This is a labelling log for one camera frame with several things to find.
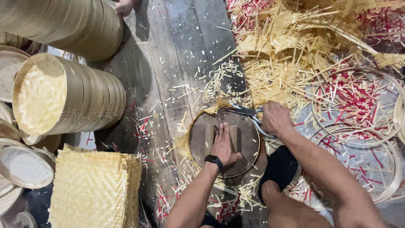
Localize short roll of stacked bamboo trays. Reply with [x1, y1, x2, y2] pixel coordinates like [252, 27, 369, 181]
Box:
[12, 53, 127, 137]

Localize pile of loose round trays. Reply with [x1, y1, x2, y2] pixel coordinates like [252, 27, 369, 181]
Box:
[0, 32, 62, 228]

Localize round wooden mould with handle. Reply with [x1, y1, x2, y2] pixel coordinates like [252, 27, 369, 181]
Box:
[189, 109, 261, 179]

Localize person's bare leg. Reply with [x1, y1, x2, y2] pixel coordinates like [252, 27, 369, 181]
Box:
[261, 180, 334, 228]

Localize person's left hand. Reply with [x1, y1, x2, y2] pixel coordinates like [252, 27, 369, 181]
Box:
[210, 122, 243, 166]

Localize thin bamboo hoop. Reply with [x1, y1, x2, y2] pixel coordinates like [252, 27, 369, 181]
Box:
[393, 93, 405, 146]
[311, 67, 405, 147]
[308, 126, 403, 205]

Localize stack of square woven mats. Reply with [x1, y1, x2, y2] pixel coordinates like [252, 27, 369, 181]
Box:
[48, 144, 143, 228]

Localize black garment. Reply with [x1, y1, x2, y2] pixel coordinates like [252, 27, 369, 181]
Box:
[257, 145, 300, 206]

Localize black smartwatch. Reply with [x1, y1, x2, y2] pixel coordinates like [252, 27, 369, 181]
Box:
[204, 155, 224, 172]

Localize woven bamboo mat with frayed edge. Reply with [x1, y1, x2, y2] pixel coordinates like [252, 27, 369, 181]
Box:
[172, 98, 264, 180]

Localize long roll of stacked bamboo trays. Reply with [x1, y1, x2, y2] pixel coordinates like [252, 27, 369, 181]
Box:
[0, 0, 124, 62]

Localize heap of bamboo strip trimmings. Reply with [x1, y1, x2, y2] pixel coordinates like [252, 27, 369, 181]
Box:
[199, 0, 405, 111]

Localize steel scissors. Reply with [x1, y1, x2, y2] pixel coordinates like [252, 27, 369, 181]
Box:
[228, 102, 276, 139]

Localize person's right hand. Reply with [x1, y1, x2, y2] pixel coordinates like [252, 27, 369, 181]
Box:
[261, 102, 295, 137]

